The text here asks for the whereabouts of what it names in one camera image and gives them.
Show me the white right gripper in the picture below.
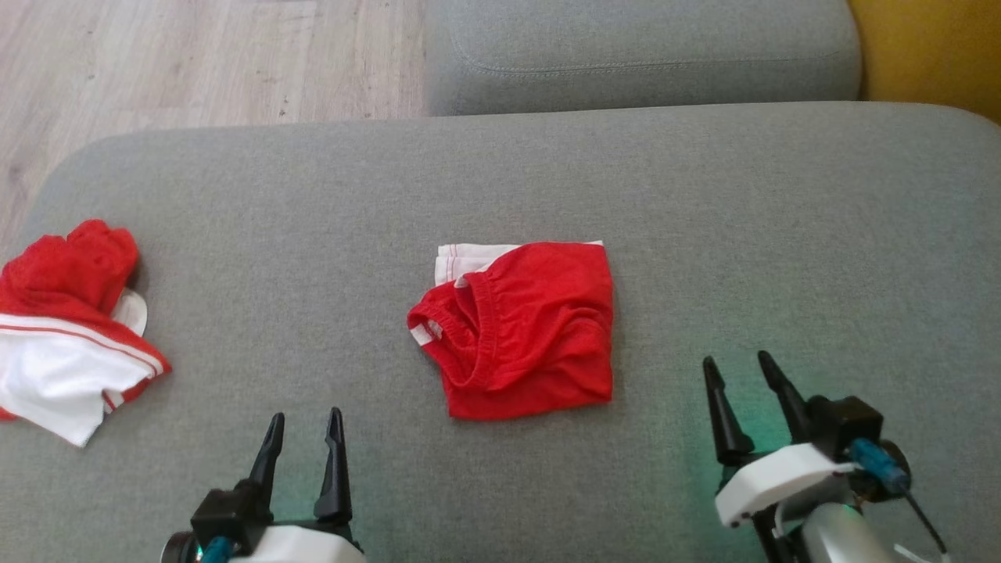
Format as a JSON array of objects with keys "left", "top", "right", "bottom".
[{"left": 702, "top": 350, "right": 857, "bottom": 529}]

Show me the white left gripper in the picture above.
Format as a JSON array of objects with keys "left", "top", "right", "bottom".
[{"left": 231, "top": 407, "right": 367, "bottom": 563}]

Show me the red white sports jersey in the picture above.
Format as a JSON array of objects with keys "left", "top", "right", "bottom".
[{"left": 0, "top": 219, "right": 173, "bottom": 448}]

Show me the grey fabric sofa seat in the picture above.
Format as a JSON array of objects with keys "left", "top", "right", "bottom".
[{"left": 0, "top": 102, "right": 1001, "bottom": 563}]

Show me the grey sofa back cushion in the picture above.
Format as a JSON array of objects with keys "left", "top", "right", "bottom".
[{"left": 422, "top": 0, "right": 863, "bottom": 118}]

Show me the yellow backdrop panel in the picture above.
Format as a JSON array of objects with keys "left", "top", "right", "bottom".
[{"left": 849, "top": 0, "right": 1001, "bottom": 126}]

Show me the blue-plug right gripper cable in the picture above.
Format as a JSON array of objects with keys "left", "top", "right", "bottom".
[{"left": 849, "top": 438, "right": 951, "bottom": 560}]

